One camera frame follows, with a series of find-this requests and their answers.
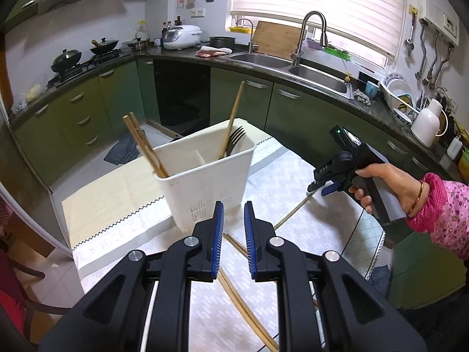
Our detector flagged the white rice cooker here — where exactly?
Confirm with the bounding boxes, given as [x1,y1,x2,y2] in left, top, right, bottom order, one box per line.
[163,24,203,51]

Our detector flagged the grey floor cloth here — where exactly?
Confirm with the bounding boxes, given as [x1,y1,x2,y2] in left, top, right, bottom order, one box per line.
[103,131,142,166]

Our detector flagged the hanging steel ladle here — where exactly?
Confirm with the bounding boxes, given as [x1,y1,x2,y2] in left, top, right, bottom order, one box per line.
[404,18,416,60]

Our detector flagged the black fork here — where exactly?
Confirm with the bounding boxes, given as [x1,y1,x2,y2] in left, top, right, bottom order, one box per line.
[225,126,246,157]

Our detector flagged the white thermos jug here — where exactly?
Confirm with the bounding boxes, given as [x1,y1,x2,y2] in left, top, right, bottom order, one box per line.
[410,98,446,148]

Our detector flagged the steel double sink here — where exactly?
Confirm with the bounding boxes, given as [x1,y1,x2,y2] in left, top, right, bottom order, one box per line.
[226,51,355,100]

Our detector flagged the small steel faucet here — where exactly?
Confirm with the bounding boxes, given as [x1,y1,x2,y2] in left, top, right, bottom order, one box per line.
[235,18,258,54]

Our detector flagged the white patterned table cloth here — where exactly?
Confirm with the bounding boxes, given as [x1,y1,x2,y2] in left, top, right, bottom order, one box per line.
[60,132,385,352]

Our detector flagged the red cushioned wooden chair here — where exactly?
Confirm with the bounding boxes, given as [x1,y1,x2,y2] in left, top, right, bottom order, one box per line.
[0,198,74,341]

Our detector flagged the white plastic utensil holder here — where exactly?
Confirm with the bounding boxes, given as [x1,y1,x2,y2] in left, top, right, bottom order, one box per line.
[152,118,257,234]

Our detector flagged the black wok with lid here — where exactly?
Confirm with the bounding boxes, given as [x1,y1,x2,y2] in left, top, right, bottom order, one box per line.
[50,48,82,73]

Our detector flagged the bead bracelet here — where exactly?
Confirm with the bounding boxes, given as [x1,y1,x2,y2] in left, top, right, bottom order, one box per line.
[406,180,426,218]

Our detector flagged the green lower cabinets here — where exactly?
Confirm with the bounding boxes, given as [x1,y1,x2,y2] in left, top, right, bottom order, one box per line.
[9,57,469,301]

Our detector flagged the green plastic tray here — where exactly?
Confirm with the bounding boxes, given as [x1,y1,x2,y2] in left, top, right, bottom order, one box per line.
[326,43,353,61]

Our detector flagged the dish rack with plates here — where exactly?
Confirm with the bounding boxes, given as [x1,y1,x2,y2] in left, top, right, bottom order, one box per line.
[380,72,423,128]

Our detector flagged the dark sauce bottles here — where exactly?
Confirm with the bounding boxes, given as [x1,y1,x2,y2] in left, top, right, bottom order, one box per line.
[161,15,183,34]

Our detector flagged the tall steel faucet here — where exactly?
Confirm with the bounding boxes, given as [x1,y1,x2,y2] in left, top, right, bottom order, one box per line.
[291,11,328,63]

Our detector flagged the person's right forearm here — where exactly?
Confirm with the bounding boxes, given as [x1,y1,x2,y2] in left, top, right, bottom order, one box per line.
[404,172,469,265]

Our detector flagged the black cooking pot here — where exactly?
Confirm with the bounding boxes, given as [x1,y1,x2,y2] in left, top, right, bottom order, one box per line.
[208,35,237,49]

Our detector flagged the black gas stove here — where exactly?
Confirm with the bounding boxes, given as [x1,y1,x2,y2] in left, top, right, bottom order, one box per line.
[45,49,131,89]

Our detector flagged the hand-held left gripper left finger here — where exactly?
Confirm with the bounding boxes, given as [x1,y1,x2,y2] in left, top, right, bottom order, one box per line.
[38,201,224,352]

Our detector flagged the white water heater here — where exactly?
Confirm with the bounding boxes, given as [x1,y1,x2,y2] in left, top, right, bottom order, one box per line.
[417,0,461,47]

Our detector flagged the black wok with wooden handle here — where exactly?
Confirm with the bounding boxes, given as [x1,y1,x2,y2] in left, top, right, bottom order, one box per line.
[90,37,120,56]

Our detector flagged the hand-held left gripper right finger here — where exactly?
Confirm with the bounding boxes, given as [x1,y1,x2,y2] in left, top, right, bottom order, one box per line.
[244,201,428,352]

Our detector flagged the black built-in appliance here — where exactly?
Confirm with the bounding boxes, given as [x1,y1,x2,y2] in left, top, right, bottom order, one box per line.
[153,59,212,128]

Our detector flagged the wooden cutting board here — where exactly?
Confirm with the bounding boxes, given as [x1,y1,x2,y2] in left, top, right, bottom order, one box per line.
[252,21,305,56]

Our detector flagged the pale cabbage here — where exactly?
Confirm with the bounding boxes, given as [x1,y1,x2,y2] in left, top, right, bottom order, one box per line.
[25,83,43,102]

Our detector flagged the white window blind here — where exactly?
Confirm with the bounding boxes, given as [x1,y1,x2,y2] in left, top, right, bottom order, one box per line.
[230,0,412,60]

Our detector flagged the pink dish cloth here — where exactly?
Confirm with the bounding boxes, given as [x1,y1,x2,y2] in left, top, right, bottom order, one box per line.
[195,45,234,59]

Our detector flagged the person's right hand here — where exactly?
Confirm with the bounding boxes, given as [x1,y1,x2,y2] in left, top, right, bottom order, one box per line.
[348,163,423,218]

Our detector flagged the white plastic bottle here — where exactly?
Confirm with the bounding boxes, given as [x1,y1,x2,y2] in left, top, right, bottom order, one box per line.
[446,135,463,162]

